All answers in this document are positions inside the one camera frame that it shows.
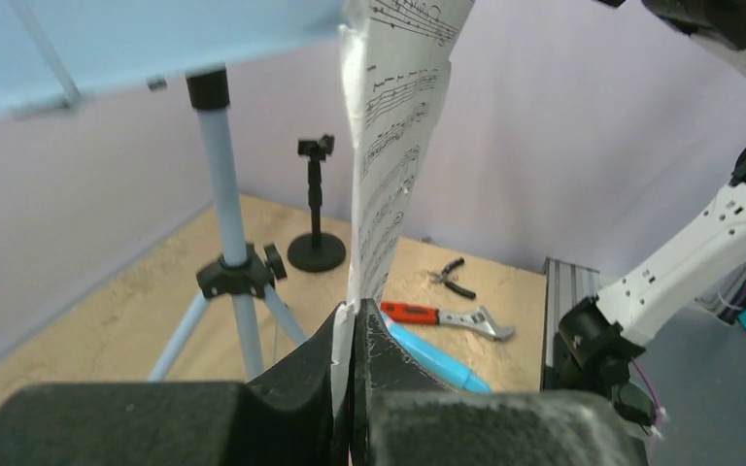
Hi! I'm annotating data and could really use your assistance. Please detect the black microphone desk stand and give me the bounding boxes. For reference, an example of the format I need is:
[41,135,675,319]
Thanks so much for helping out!
[288,134,347,273]

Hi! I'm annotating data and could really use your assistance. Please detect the sheet music top page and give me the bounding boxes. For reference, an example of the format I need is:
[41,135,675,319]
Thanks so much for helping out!
[330,1,474,395]

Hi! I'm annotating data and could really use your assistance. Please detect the blue music stand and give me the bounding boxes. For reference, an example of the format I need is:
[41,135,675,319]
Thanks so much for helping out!
[0,1,344,359]

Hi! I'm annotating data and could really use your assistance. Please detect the blue toy microphone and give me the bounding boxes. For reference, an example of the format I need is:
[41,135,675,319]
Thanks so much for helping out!
[380,312,492,393]

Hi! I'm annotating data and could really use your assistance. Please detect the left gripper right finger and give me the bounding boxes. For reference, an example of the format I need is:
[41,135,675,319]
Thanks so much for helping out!
[350,299,646,465]

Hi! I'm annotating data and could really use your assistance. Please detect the small black pliers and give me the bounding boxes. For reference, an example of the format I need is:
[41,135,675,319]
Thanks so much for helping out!
[427,256,477,300]

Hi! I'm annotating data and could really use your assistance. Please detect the red adjustable wrench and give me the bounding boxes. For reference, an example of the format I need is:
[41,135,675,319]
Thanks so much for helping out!
[381,301,516,342]

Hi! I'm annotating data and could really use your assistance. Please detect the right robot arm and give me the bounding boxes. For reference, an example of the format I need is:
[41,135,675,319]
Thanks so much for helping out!
[553,1,746,426]

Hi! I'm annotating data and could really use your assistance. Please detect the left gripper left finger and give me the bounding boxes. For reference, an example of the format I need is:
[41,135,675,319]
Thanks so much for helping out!
[0,319,347,465]

